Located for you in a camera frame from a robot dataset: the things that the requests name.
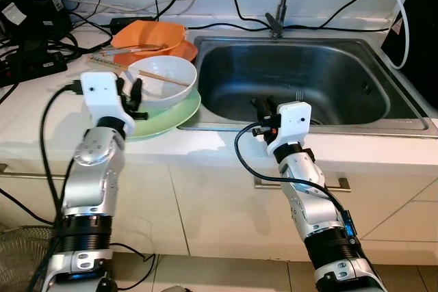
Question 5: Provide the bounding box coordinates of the metal fan grille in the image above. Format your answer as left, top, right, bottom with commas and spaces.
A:
0, 226, 62, 292

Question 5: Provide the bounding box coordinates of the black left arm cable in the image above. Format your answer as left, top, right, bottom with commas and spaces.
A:
39, 81, 86, 238

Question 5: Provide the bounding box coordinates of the white cabinet door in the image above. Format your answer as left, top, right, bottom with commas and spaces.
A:
0, 162, 190, 258
168, 165, 438, 265

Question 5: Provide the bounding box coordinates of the stainless steel kitchen sink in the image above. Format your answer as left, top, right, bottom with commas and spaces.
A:
181, 36, 437, 137

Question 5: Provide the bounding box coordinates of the orange bowl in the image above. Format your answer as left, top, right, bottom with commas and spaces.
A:
110, 21, 188, 55

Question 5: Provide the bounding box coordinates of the long brown grey utensil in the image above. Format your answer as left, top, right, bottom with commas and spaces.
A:
101, 44, 167, 58

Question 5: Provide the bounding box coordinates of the light green plate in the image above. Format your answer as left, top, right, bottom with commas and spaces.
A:
122, 87, 203, 142

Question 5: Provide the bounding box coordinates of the orange plate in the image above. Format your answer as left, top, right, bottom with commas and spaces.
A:
113, 39, 200, 68

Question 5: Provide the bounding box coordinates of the black water dispenser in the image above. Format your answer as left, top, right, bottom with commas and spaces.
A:
381, 0, 438, 109

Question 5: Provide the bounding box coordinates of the flat black adapter box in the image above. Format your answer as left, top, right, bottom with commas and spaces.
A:
109, 16, 157, 29

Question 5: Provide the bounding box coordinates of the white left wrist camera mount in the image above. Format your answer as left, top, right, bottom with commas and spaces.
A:
81, 71, 138, 129

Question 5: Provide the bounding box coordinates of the black power adapter white label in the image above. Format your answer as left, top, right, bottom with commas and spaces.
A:
0, 0, 29, 43
27, 0, 73, 41

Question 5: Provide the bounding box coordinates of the white flexible water hose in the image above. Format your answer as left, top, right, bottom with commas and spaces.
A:
363, 0, 411, 69

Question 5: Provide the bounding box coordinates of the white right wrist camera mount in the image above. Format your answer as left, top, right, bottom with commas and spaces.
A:
266, 102, 313, 159

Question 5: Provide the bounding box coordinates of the chrome sink faucet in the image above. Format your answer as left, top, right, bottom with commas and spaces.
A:
265, 0, 334, 38

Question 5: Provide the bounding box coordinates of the white bowl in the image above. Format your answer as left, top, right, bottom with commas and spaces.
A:
127, 55, 198, 110

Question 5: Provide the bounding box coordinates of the black floor cable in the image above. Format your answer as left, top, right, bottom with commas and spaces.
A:
0, 188, 158, 290

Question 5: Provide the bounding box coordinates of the black power strip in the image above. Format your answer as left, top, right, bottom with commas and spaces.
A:
0, 40, 69, 89

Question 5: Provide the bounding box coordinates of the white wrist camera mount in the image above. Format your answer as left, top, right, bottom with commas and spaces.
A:
266, 102, 313, 159
81, 71, 138, 129

